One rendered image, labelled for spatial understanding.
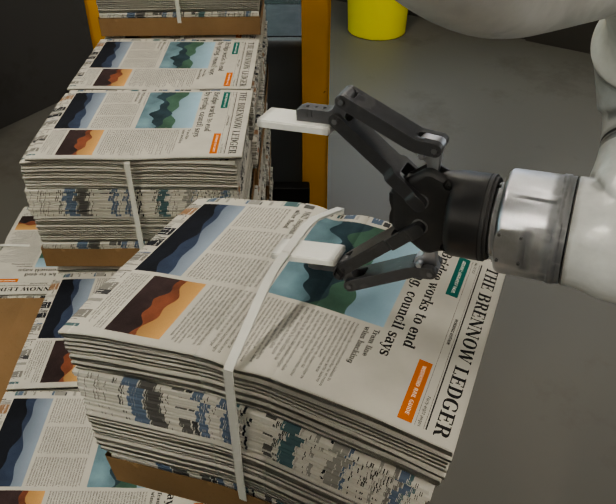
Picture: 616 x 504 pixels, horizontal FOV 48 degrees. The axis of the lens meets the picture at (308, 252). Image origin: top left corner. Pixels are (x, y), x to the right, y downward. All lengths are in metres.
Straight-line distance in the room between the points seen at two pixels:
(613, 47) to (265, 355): 0.38
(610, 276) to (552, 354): 1.88
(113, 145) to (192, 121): 0.16
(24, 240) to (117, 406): 1.18
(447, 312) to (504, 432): 1.47
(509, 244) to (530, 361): 1.83
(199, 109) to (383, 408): 0.88
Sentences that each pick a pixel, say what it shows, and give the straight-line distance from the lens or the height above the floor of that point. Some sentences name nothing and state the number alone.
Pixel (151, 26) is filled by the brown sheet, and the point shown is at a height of 1.09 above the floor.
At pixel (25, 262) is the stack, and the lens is 1.83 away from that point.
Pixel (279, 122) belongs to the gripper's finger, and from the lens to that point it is 0.62.
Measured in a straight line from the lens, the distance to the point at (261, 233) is 0.80.
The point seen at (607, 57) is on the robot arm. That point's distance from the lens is 0.60.
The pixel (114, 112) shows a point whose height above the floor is 1.07.
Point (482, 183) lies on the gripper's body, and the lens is 0.58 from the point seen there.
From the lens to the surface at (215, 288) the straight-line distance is 0.72.
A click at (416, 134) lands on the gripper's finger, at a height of 1.38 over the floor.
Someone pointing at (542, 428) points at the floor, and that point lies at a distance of 2.21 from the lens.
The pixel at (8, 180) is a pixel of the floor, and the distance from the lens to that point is 3.44.
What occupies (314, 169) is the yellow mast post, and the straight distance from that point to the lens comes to 2.48.
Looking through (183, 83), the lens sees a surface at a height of 1.07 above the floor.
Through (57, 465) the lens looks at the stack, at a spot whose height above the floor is 0.83.
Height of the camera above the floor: 1.65
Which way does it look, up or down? 37 degrees down
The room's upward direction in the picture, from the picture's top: straight up
